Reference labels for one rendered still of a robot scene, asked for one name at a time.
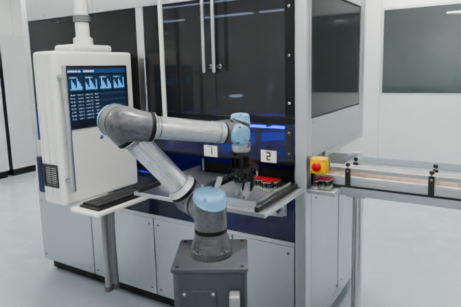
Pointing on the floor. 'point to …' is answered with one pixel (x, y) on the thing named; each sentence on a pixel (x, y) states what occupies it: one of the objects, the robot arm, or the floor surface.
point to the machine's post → (302, 130)
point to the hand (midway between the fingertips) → (245, 198)
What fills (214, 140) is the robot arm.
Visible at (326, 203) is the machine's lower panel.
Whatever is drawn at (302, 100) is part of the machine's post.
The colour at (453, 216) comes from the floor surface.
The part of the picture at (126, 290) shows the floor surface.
